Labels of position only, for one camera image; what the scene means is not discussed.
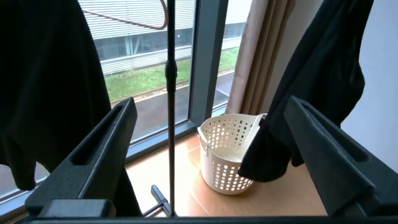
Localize window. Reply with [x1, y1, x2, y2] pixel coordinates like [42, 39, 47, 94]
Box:
[0, 0, 253, 215]

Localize beige curtain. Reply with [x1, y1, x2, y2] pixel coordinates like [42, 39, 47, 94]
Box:
[225, 0, 296, 116]

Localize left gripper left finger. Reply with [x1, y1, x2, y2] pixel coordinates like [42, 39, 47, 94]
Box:
[24, 96, 138, 218]

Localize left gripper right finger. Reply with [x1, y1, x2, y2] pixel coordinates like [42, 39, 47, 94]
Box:
[284, 95, 398, 217]

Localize black shorts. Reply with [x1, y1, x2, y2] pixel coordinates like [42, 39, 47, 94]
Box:
[0, 0, 143, 218]

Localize black clothes rack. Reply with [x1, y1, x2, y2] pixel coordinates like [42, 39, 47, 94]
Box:
[142, 0, 178, 218]

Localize pink clothes hanger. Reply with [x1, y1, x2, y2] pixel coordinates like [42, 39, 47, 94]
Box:
[81, 0, 170, 31]

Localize black garment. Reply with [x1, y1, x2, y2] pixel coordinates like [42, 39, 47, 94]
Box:
[238, 0, 376, 184]

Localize white laundry basket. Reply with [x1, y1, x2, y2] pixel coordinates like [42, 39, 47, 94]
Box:
[197, 113, 268, 196]

